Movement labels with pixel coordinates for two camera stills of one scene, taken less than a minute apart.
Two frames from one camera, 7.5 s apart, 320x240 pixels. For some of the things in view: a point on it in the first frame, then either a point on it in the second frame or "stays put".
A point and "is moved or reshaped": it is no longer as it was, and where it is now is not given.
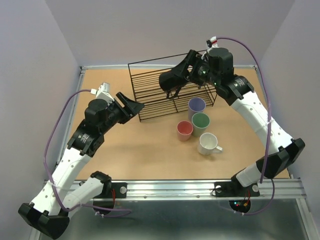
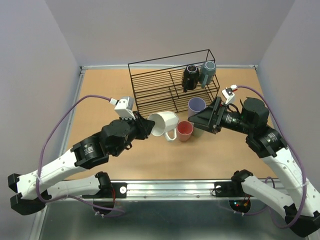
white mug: [207, 144] to [165, 124]
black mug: [169, 82] is moved or reshaped
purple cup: [195, 105] stays put
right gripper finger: [181, 69] to [207, 115]
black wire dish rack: [151, 100] stays put
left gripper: [135, 107] to [144, 128]
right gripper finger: [184, 80] to [208, 126]
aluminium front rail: [285, 190] stays put
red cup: [184, 129] stays put
